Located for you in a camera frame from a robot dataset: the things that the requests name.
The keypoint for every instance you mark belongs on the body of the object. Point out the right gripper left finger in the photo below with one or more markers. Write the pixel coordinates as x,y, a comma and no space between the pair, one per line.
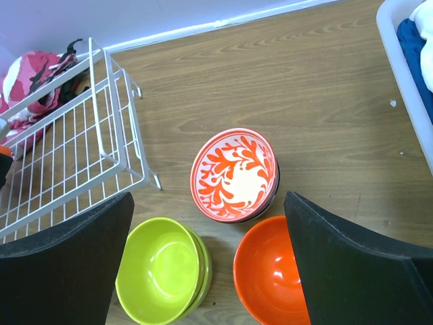
66,273

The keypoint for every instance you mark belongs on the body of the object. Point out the white bowl with red pattern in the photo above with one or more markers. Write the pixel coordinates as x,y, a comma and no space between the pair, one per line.
233,174

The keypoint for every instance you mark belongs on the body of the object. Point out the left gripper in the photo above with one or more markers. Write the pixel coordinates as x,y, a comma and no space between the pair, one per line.
5,164

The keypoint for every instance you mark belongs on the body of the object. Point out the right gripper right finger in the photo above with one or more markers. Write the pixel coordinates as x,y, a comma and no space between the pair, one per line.
352,275

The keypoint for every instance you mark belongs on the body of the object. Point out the lavender plastic laundry basket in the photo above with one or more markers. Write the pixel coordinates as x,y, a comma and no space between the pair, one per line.
389,15

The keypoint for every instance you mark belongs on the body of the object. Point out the dark blue jeans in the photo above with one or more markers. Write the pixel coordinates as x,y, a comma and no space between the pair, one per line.
412,44

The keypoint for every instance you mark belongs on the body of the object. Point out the light blue ribbed bowl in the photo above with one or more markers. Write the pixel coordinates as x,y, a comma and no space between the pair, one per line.
268,203

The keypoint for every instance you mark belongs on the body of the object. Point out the pink camouflage cloth bag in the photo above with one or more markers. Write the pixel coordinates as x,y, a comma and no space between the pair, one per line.
28,73

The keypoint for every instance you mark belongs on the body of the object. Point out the white wire dish rack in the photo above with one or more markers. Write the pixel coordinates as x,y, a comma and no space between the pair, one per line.
84,152

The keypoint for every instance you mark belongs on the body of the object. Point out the yellow-green bowl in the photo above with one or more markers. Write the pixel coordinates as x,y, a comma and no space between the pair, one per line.
161,271
206,269

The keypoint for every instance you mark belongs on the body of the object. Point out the orange bowl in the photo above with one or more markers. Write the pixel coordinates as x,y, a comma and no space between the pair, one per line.
266,276
4,150

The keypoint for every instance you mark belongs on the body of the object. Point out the white folded cloth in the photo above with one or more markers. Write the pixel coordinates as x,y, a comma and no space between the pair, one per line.
422,17

